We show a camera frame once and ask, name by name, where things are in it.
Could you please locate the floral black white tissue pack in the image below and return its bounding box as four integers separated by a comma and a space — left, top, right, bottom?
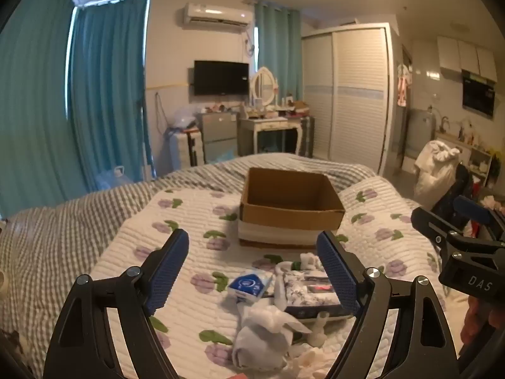
274, 261, 352, 321

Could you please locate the white plush cloth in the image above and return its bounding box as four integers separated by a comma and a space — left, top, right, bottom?
232, 302, 311, 371

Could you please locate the blue tissue pack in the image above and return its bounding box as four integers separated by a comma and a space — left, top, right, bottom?
228, 269, 273, 304

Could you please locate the white clothes pile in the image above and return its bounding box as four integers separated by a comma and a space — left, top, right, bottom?
413, 140, 460, 210

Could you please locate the white floral quilt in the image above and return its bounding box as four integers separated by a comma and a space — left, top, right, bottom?
92, 177, 440, 378

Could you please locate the white washing machine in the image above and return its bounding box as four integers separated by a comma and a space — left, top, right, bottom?
406, 109, 436, 158

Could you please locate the grey checked bed cover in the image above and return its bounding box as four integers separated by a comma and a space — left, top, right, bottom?
1, 153, 375, 378

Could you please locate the open cardboard box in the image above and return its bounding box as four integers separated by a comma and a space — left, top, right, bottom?
238, 168, 345, 250

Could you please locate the white sliding wardrobe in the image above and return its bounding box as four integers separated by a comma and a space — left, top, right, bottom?
302, 22, 401, 177

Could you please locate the large water bottle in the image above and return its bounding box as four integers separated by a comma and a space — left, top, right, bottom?
96, 166, 133, 191

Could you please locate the white dressing table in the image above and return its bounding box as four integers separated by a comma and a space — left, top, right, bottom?
239, 117, 303, 155

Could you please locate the white drawer cabinet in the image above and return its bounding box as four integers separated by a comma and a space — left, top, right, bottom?
169, 128, 205, 171

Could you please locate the oval vanity mirror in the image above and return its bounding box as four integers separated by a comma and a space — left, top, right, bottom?
250, 67, 278, 107

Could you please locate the small grey fridge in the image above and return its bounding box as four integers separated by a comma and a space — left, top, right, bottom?
197, 112, 238, 163

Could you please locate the teal curtain right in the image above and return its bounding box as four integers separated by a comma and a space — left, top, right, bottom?
255, 2, 302, 100

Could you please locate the teal curtain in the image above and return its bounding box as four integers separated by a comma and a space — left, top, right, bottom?
255, 2, 302, 100
1, 0, 152, 217

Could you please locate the teal curtain left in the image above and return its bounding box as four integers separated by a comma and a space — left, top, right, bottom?
1, 0, 152, 217

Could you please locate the white air conditioner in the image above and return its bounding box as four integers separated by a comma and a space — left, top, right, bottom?
182, 3, 253, 33

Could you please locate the white plush ring toy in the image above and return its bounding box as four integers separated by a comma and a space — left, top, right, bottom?
306, 311, 330, 347

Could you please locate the black wall television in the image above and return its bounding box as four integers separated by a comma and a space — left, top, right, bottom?
193, 60, 249, 96

